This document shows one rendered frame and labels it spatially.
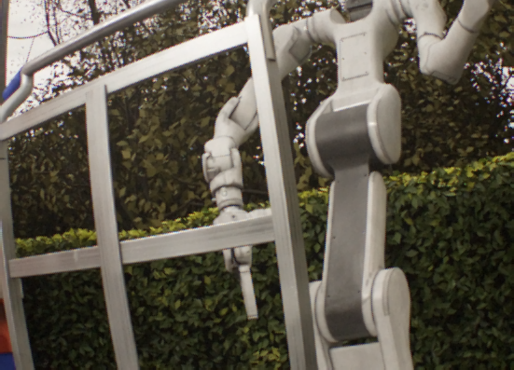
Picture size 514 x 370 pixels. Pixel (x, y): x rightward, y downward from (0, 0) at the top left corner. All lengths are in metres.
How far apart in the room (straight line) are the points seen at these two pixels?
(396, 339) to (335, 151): 0.49
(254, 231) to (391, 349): 0.78
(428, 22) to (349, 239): 0.63
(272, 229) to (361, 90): 1.05
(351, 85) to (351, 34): 0.17
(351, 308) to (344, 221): 0.22
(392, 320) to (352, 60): 0.74
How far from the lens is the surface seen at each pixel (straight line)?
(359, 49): 1.91
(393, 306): 1.52
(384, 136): 1.65
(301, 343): 0.79
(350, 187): 1.67
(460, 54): 1.60
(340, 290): 1.56
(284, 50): 2.04
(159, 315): 2.69
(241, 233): 0.83
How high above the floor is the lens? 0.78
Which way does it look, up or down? 9 degrees up
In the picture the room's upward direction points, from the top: 7 degrees counter-clockwise
